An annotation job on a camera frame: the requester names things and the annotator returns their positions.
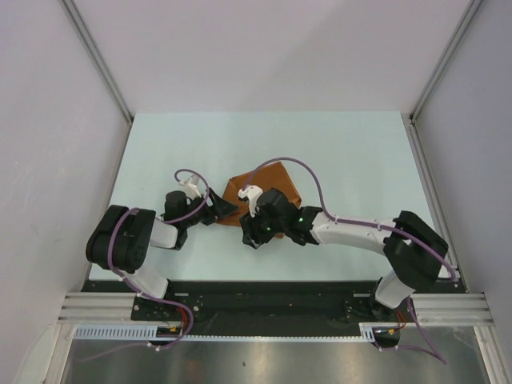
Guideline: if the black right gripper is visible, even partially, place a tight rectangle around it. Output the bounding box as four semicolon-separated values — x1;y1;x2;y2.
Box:
239;206;286;249

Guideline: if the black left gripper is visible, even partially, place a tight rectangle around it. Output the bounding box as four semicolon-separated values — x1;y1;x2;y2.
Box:
180;187;237;228

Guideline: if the orange cloth napkin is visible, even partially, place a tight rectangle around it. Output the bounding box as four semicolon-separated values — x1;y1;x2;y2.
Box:
217;162;302;228

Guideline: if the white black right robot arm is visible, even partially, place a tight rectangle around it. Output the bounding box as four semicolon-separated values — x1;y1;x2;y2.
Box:
238;186;449;321

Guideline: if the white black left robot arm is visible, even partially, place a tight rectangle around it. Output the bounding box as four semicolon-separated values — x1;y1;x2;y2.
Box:
86;190;238;320

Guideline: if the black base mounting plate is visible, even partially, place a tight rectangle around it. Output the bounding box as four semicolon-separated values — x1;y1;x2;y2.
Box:
82;279;467;345

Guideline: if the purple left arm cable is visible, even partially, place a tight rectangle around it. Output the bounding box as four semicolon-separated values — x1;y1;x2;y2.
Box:
75;169;211;363

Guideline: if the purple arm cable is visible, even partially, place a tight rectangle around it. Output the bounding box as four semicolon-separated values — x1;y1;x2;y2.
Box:
242;158;459;365
75;169;211;363

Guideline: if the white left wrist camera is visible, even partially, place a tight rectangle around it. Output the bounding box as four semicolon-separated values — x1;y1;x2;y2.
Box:
178;174;202;200

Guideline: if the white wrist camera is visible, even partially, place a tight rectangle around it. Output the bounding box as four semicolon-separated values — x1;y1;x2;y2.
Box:
178;174;202;200
238;185;263;218

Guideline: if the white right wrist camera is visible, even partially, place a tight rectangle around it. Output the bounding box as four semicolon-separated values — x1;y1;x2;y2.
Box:
238;185;263;218

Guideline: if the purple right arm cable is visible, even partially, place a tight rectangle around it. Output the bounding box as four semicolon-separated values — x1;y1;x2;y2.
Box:
242;158;459;365

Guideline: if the white slotted cable duct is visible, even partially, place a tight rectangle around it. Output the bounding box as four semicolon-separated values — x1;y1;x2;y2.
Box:
74;325;374;342

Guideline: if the left aluminium corner post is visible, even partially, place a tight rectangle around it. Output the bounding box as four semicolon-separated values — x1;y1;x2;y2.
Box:
58;0;134;127

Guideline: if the aluminium corner post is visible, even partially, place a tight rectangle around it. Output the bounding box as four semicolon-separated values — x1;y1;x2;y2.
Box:
408;0;486;123
58;0;134;127

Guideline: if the right aluminium corner post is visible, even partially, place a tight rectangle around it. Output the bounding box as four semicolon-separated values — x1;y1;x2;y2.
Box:
408;0;486;123

